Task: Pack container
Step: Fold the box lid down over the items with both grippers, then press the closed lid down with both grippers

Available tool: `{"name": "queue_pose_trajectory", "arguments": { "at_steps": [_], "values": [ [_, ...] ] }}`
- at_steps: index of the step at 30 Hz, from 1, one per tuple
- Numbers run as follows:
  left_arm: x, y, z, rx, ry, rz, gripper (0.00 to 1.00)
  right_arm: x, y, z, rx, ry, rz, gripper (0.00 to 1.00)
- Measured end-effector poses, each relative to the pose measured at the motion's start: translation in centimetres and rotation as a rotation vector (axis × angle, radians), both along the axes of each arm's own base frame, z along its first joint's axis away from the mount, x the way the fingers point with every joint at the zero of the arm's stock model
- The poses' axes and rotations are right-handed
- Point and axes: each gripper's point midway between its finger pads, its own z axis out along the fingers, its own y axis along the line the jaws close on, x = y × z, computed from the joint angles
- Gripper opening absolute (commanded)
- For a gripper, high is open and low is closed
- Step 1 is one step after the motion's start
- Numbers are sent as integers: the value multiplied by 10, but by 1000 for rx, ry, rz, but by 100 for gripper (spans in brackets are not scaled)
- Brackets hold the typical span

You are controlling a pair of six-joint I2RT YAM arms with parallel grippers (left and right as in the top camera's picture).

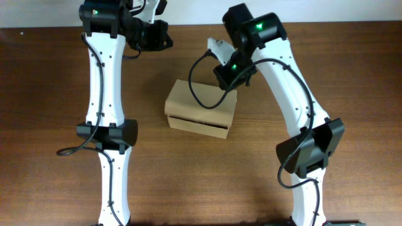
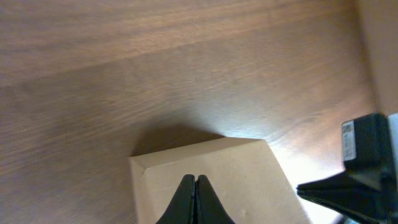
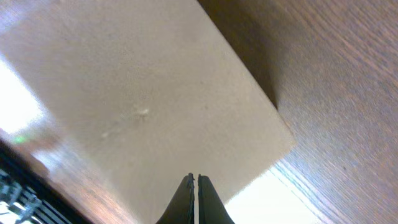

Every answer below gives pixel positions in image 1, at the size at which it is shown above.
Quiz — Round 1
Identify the cardboard box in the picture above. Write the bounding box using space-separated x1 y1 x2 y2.
165 80 237 139

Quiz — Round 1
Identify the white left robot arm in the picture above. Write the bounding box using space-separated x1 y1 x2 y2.
77 0 173 225

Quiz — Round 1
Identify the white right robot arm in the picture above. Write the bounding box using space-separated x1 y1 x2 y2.
208 3 345 225

